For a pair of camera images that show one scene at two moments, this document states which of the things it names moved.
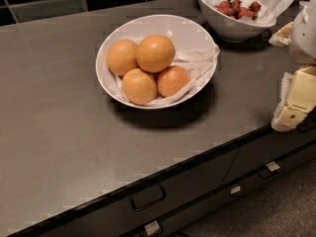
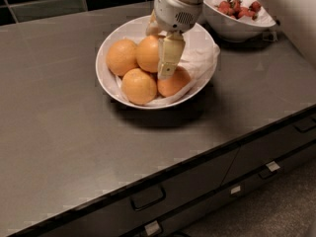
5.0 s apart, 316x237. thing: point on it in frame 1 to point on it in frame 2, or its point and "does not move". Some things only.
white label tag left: [151, 228] does not move
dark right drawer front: [267, 149] does not move
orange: [155, 53] does not move
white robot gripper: [304, 37] to [172, 13]
